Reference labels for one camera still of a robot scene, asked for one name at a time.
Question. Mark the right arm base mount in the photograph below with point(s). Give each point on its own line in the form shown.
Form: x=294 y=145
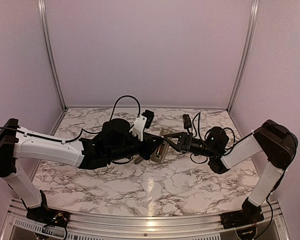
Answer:
x=235 y=219

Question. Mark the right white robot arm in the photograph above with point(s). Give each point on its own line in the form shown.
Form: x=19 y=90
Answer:
x=277 y=142

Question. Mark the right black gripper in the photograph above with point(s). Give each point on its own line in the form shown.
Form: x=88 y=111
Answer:
x=184 y=143

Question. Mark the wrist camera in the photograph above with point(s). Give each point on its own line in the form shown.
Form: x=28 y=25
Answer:
x=142 y=122
x=187 y=122

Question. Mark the front aluminium rail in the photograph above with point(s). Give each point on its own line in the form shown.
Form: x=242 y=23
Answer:
x=88 y=226

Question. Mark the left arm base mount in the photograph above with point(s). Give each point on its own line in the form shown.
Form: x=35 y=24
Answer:
x=48 y=216

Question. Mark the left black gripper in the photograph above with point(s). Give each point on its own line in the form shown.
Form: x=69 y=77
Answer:
x=150 y=145

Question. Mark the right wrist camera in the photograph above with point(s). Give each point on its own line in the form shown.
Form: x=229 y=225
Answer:
x=187 y=122

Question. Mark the grey battery cover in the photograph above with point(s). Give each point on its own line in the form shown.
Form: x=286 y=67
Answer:
x=138 y=160

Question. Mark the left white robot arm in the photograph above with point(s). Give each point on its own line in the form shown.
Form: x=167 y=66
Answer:
x=116 y=141

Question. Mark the right aluminium frame post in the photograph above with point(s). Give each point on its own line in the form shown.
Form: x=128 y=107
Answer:
x=248 y=42

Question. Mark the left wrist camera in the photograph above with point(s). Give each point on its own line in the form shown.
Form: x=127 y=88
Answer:
x=142 y=122

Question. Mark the aluminium frame post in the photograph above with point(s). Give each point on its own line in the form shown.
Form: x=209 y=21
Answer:
x=248 y=42
x=50 y=55

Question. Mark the left aluminium frame post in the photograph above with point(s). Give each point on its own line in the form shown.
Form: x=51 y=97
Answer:
x=50 y=55

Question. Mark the grey remote control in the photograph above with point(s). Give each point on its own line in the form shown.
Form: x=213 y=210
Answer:
x=154 y=157

